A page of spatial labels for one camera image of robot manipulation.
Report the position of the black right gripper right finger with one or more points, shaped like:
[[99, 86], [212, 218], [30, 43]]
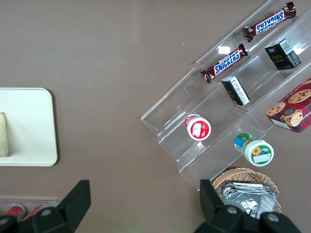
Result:
[[216, 213]]

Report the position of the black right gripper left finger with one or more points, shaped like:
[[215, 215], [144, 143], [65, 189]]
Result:
[[73, 206]]

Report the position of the triangular sandwich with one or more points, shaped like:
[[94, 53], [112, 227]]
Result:
[[4, 136]]

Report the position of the light tan wicker basket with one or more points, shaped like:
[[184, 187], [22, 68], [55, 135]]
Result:
[[243, 173]]

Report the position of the cream rectangular tray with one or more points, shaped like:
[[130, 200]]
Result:
[[31, 126]]

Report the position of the clear acrylic bottle rack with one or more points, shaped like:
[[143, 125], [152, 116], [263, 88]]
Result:
[[48, 200]]

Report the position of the silver foil packet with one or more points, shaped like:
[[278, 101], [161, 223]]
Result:
[[250, 199]]

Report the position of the red cola bottle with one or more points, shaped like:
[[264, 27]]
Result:
[[35, 210], [13, 210]]

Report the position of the green lidded cup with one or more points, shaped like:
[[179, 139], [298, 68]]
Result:
[[257, 151]]

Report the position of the red lidded cup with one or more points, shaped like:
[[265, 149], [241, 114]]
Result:
[[198, 128]]

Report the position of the clear acrylic stepped stand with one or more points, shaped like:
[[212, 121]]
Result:
[[170, 116], [260, 80]]

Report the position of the small black box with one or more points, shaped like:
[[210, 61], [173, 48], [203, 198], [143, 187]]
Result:
[[235, 90], [283, 54]]

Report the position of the red plaid cookie box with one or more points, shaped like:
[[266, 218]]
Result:
[[294, 106]]

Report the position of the Snickers bar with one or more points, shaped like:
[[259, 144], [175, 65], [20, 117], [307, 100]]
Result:
[[269, 22], [224, 63]]

